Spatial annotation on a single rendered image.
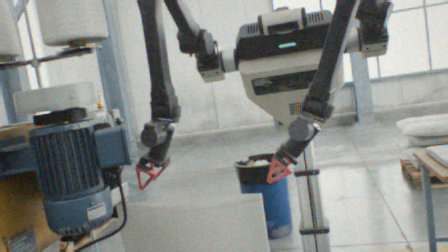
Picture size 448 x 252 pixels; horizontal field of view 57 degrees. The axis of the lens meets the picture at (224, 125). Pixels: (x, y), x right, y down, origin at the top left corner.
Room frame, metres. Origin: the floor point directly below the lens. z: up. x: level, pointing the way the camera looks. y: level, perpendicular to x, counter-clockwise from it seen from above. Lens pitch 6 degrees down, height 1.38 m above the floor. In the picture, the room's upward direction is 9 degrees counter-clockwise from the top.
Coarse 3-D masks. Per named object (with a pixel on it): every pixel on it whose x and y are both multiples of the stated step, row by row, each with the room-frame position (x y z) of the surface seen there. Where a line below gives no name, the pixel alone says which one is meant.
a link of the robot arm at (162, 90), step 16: (144, 0) 1.12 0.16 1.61; (160, 0) 1.14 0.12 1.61; (144, 16) 1.13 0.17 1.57; (160, 16) 1.15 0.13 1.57; (144, 32) 1.15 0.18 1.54; (160, 32) 1.16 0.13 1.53; (160, 48) 1.16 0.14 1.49; (160, 64) 1.18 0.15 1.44; (160, 80) 1.19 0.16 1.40; (160, 96) 1.21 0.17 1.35; (176, 96) 1.26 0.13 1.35; (160, 112) 1.23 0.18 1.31
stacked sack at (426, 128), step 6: (444, 120) 4.09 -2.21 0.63; (408, 126) 4.19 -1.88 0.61; (414, 126) 4.09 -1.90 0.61; (420, 126) 4.03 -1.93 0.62; (426, 126) 4.00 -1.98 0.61; (432, 126) 3.97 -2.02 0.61; (438, 126) 3.93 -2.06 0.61; (444, 126) 3.91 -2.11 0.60; (402, 132) 4.12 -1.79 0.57; (408, 132) 4.02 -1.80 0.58; (414, 132) 3.99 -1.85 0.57; (420, 132) 3.97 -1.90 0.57; (426, 132) 3.95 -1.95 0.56; (432, 132) 3.93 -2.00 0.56; (438, 132) 3.91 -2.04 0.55; (444, 132) 3.89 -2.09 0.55
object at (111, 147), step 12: (96, 132) 0.93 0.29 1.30; (108, 132) 0.93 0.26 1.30; (120, 132) 0.93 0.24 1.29; (96, 144) 0.92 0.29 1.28; (108, 144) 0.92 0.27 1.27; (120, 144) 0.93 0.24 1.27; (96, 156) 0.93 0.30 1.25; (108, 156) 0.92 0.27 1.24; (120, 156) 0.93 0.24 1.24; (132, 156) 1.02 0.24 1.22; (120, 168) 0.97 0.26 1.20
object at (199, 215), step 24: (120, 216) 1.30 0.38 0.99; (144, 216) 1.25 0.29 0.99; (168, 216) 1.20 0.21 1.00; (192, 216) 1.18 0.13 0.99; (216, 216) 1.18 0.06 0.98; (240, 216) 1.19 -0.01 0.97; (264, 216) 1.19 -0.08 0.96; (144, 240) 1.27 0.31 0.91; (168, 240) 1.21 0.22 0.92; (192, 240) 1.18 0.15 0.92; (216, 240) 1.18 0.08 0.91; (240, 240) 1.19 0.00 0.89; (264, 240) 1.19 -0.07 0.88
